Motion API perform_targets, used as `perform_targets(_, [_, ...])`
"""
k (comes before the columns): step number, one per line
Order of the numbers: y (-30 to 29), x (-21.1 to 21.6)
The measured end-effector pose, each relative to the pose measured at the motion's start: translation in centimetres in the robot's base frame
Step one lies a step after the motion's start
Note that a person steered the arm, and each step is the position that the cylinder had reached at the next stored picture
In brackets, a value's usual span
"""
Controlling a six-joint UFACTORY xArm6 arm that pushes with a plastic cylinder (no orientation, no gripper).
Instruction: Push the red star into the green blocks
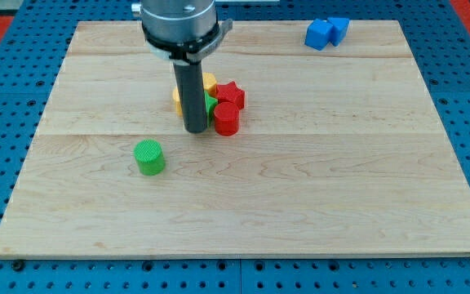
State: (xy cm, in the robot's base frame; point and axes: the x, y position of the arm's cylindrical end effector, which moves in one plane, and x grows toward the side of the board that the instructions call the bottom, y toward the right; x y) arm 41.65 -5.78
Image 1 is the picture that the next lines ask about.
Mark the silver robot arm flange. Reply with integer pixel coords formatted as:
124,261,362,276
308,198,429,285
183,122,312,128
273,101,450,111
131,0,233,66

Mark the green star block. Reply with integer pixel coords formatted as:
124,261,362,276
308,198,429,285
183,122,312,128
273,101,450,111
204,91,218,126

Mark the red star block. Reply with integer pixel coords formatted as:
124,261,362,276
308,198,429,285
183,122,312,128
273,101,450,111
216,81,246,109

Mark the red cylinder block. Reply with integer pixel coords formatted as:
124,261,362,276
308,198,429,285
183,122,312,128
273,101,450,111
214,102,240,136

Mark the yellow block behind rod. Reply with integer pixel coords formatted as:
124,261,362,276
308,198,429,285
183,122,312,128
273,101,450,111
202,72,217,97

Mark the yellow block left of rod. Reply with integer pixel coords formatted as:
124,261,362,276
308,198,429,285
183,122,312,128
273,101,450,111
172,87,183,117

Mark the green cylinder block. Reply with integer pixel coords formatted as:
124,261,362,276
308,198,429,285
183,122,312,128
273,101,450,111
134,140,166,176

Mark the light wooden board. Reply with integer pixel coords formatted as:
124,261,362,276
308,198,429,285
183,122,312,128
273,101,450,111
0,20,470,260

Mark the blue cube block left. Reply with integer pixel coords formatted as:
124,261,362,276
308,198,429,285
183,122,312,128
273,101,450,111
304,19,334,51

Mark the blue cube block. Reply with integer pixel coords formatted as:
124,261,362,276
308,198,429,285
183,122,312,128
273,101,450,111
304,19,334,51
327,16,350,47

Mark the blue cube block right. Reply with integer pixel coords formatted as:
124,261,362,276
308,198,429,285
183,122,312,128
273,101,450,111
327,16,350,47

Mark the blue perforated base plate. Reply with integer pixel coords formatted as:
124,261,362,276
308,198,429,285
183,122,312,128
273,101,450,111
0,1,470,293

